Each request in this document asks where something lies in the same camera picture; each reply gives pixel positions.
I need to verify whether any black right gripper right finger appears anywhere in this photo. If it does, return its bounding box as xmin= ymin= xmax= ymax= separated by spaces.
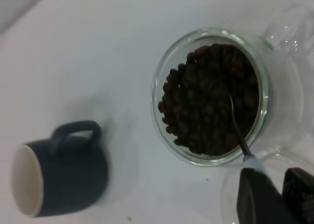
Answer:
xmin=281 ymin=167 xmax=314 ymax=224

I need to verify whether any clear double-wall glass jar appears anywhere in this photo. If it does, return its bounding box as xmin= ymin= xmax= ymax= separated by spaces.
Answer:
xmin=151 ymin=6 xmax=314 ymax=169

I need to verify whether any metal spoon pale blue handle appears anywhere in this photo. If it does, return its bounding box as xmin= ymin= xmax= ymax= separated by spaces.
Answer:
xmin=228 ymin=86 xmax=270 ymax=177

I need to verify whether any clear round glass lid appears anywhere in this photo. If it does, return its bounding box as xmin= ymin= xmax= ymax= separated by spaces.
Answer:
xmin=220 ymin=168 xmax=314 ymax=224

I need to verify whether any roasted coffee beans heap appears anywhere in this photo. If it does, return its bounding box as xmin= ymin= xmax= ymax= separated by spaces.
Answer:
xmin=158 ymin=44 xmax=260 ymax=157

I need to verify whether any dark grey ceramic mug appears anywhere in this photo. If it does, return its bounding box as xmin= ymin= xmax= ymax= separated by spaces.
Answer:
xmin=11 ymin=120 xmax=108 ymax=219

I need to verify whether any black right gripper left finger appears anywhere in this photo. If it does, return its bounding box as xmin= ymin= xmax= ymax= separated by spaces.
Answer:
xmin=236 ymin=167 xmax=295 ymax=224

